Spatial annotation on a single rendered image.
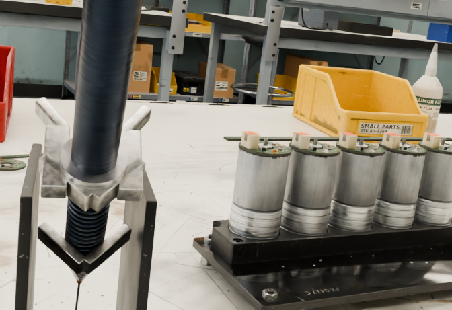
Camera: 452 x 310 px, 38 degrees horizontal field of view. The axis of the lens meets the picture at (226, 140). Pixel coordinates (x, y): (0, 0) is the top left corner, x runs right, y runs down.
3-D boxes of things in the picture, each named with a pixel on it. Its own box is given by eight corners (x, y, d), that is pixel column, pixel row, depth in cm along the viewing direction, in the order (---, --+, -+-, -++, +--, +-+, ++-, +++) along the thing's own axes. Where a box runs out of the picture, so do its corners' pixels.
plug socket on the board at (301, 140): (313, 148, 31) (315, 135, 31) (298, 148, 31) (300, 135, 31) (304, 144, 32) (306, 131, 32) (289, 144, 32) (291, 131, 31)
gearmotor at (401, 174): (419, 242, 35) (437, 150, 34) (383, 245, 34) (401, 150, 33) (389, 225, 37) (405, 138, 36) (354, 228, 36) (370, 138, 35)
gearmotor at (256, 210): (286, 255, 31) (301, 151, 30) (241, 259, 30) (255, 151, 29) (261, 235, 33) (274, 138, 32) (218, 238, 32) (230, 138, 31)
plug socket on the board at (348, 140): (360, 148, 33) (362, 135, 32) (346, 148, 32) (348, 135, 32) (350, 144, 33) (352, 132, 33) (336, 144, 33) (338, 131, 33)
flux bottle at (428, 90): (405, 129, 74) (420, 42, 72) (405, 124, 77) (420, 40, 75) (435, 134, 73) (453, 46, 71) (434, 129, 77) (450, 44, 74)
